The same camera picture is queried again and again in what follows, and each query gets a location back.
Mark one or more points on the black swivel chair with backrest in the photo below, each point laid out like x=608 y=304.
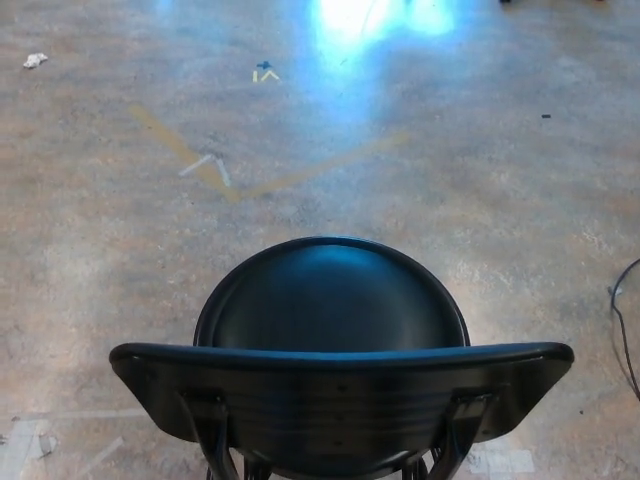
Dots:
x=330 y=300

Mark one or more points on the pale rectangular tape patch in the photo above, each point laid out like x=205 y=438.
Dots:
x=502 y=461

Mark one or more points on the crumpled white paper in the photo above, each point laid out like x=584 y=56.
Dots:
x=35 y=60

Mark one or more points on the worn white tape patch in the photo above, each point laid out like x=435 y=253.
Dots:
x=22 y=445

